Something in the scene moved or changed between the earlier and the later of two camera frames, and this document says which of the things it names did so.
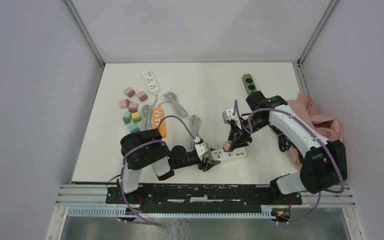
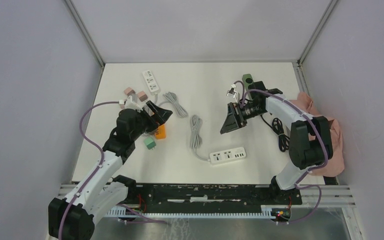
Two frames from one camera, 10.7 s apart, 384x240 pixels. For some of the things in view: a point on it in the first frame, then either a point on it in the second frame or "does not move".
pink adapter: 142,96 does not move
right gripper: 242,139 -> 235,119
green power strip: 249,84 does not move
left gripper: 208,164 -> 160,115
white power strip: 150,81 does not move
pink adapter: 129,92 does not move
